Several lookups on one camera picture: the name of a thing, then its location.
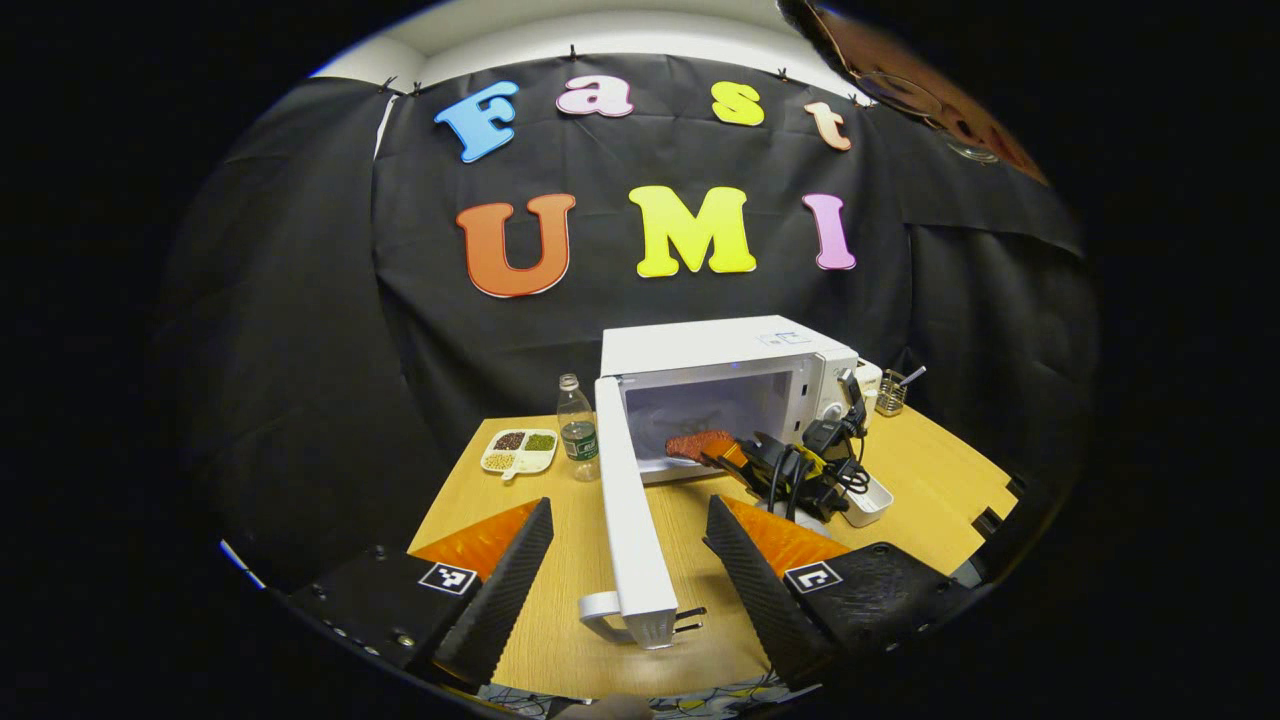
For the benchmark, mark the white microwave oven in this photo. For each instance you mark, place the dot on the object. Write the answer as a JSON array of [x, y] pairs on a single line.
[[700, 350]]

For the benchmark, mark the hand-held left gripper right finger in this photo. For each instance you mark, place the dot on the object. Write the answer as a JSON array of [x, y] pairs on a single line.
[[765, 598]]

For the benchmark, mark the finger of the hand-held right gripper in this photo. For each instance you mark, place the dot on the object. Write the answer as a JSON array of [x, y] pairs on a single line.
[[730, 462], [768, 450]]

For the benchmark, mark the white toaster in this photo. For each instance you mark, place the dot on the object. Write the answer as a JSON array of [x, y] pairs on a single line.
[[870, 375]]

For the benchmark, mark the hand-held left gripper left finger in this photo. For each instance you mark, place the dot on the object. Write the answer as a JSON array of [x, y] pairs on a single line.
[[500, 598]]

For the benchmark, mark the white plastic tray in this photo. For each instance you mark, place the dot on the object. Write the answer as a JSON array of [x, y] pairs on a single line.
[[875, 505]]

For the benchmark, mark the clear plastic bottle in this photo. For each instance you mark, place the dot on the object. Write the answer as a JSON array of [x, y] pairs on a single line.
[[578, 440]]

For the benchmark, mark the brown red meat slice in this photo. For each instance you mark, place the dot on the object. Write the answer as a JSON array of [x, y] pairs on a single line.
[[695, 445]]

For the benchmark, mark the white divided bean dish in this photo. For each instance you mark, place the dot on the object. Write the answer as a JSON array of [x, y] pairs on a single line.
[[520, 452]]

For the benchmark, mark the black backdrop cloth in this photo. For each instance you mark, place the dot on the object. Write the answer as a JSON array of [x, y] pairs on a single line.
[[300, 300]]

